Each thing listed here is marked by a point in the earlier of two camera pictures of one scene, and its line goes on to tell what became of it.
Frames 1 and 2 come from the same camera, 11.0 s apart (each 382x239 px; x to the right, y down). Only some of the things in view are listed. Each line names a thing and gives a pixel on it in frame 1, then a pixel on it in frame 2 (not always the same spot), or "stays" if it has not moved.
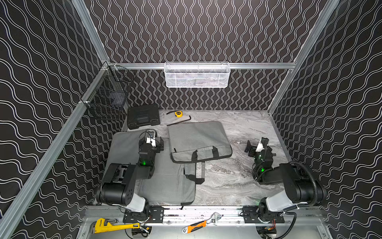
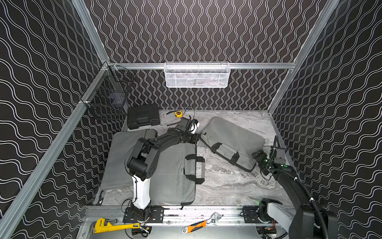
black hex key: (180, 122) stays
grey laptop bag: (171, 183) stays
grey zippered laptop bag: (197, 142) -> (233, 142)
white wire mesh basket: (197, 74) stays
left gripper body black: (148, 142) -> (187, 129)
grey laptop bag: (124, 149) stays
